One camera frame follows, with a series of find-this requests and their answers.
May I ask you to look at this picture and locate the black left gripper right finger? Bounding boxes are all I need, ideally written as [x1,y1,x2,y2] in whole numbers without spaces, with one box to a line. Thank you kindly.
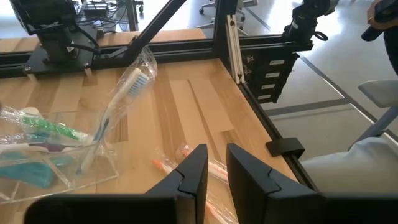
[226,142,398,224]

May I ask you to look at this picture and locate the blue toothbrush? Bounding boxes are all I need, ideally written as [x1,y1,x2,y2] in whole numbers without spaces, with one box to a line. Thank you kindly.
[75,46,158,175]
[0,131,52,145]

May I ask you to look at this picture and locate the black table clamp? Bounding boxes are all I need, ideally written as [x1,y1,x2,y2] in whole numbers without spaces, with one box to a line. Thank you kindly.
[264,136,307,158]

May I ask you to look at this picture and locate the person's hand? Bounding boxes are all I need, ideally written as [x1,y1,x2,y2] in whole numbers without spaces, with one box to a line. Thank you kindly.
[366,0,398,31]

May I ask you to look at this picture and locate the black box with white labels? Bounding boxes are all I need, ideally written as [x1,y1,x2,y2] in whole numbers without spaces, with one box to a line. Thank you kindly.
[243,52,300,105]

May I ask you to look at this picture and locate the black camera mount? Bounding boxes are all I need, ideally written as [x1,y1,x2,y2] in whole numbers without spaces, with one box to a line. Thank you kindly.
[282,0,340,45]

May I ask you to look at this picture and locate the white toothbrush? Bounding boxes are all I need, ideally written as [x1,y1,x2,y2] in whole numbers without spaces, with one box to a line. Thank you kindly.
[0,105,45,126]

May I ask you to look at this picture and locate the light grey chair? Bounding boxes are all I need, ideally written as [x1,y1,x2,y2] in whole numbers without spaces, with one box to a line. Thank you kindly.
[348,78,398,151]

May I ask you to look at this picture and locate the silver aluminium bar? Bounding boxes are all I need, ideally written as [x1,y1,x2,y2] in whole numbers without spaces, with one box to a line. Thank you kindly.
[225,14,246,85]

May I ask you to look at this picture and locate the clear acrylic organizer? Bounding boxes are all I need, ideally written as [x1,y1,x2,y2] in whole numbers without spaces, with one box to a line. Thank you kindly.
[0,105,120,205]

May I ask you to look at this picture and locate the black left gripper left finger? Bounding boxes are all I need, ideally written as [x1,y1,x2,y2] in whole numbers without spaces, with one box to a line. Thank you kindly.
[24,143,209,224]

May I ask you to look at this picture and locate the orange toothbrush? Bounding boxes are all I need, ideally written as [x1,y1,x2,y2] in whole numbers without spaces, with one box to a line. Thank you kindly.
[174,142,240,224]

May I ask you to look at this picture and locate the green toothbrush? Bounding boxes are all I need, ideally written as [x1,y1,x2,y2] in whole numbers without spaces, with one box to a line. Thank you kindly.
[19,113,93,146]

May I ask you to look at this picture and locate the black handheld object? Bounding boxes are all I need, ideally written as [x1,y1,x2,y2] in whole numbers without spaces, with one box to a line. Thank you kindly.
[360,0,398,42]

